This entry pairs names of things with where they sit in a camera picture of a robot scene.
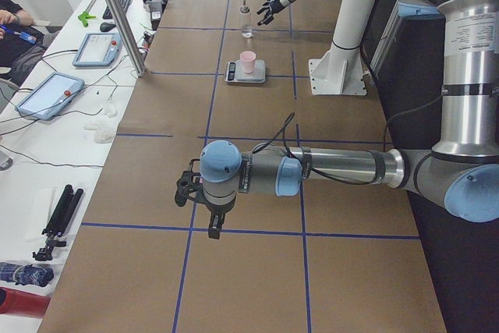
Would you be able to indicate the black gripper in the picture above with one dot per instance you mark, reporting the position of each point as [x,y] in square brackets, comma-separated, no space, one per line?
[217,209]
[274,4]

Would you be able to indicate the clear glass sauce bottle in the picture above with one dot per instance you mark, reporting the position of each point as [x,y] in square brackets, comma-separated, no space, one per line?
[245,20]

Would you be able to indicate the pink plastic cup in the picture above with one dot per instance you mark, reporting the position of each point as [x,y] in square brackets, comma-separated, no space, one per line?
[248,61]

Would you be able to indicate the silver kitchen scale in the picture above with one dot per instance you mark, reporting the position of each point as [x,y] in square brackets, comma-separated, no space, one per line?
[235,74]

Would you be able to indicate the white crumpled tissue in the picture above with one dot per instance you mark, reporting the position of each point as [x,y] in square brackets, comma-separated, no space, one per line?
[104,127]

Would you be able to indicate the black folded tripod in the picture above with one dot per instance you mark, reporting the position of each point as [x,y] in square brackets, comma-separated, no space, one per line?
[59,222]

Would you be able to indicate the black computer mouse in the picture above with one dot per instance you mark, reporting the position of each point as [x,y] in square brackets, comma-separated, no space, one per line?
[106,27]

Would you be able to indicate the far blue teach pendant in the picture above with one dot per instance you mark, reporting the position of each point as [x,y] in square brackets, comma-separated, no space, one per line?
[98,50]

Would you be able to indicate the blue teach pendant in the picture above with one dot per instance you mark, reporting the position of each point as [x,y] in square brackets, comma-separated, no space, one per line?
[51,96]
[98,50]

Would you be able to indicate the green plastic tool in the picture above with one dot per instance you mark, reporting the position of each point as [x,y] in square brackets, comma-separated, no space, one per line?
[85,17]

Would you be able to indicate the blue folded umbrella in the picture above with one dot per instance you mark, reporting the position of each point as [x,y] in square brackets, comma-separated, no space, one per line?
[26,274]

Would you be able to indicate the near blue teach pendant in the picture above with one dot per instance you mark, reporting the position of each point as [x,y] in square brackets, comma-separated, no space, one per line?
[51,96]

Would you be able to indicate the red cylinder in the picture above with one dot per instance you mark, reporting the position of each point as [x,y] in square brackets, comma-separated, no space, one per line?
[23,304]

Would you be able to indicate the seated person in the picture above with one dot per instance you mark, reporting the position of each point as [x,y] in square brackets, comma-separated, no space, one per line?
[22,46]

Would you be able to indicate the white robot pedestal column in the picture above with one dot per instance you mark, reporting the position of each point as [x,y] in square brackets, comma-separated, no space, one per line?
[340,71]

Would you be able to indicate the aluminium frame post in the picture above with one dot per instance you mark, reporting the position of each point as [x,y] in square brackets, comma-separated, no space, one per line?
[126,34]

